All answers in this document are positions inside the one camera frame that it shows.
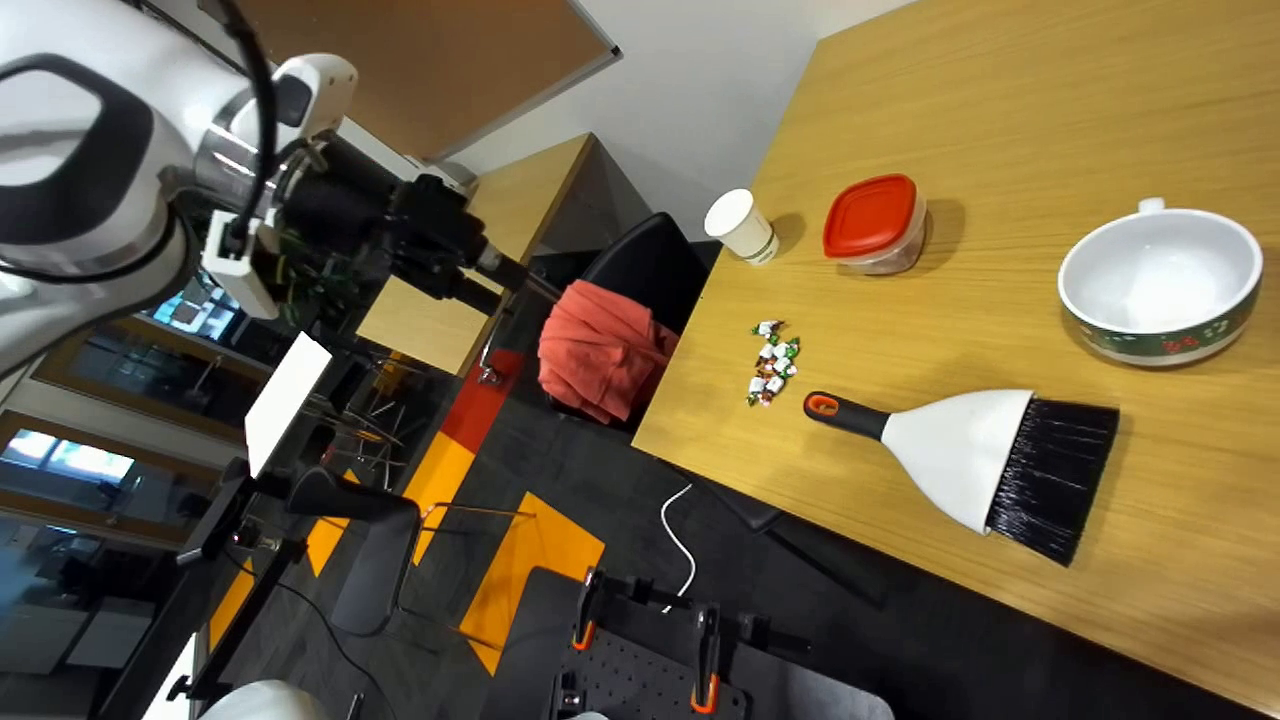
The cork board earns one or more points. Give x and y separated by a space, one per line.
430 60

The heap of wrapped candies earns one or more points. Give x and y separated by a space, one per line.
772 365

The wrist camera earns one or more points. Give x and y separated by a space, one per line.
240 265

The window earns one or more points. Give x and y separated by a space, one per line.
65 457

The plastic container with red lid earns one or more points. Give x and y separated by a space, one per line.
872 220

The white paper cup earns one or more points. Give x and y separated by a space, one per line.
740 225

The wooden desk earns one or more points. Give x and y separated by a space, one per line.
525 200

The white panel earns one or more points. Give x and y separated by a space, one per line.
285 405

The red cloth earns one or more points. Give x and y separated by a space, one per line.
600 350

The white bowl mug green band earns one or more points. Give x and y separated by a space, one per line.
1160 280

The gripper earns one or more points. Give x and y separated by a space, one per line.
425 235

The black stand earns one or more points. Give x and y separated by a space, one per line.
215 560

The white hand brush black bristles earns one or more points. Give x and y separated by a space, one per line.
950 445

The black and orange clamp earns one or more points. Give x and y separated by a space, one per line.
707 660
585 610

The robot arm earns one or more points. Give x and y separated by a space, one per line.
90 90

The black office chair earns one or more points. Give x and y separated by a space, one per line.
375 555

